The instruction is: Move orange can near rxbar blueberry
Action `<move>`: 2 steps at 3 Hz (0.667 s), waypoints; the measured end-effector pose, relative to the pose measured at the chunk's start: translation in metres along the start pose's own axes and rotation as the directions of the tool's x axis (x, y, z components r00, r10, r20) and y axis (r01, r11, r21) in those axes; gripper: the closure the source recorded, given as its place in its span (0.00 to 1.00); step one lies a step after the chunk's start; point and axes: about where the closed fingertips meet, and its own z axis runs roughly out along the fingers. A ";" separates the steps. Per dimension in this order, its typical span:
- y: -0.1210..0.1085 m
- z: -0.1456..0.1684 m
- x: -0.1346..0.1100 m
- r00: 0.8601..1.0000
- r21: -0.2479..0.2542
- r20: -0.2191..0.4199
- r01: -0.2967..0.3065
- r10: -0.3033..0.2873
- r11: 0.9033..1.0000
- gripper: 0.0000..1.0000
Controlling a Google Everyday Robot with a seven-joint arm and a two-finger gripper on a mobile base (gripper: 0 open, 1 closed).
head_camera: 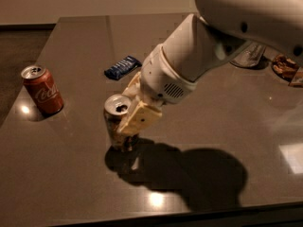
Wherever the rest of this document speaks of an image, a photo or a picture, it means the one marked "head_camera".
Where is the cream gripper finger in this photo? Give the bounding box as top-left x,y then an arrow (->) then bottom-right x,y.
116,100 -> 162,136

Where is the orange soda can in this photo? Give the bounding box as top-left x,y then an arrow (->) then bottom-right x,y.
103,94 -> 138,152

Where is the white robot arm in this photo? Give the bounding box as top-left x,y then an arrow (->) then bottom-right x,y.
117,0 -> 303,136

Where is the blue rxbar blueberry wrapper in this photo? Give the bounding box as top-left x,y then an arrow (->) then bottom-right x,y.
104,56 -> 142,80

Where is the red Coca-Cola can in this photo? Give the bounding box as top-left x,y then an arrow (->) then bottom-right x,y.
21,64 -> 63,114

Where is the clear glass cup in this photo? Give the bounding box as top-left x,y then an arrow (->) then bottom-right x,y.
230,43 -> 266,68

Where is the brown snack pile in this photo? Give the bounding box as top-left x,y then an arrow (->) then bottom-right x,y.
272,54 -> 299,81

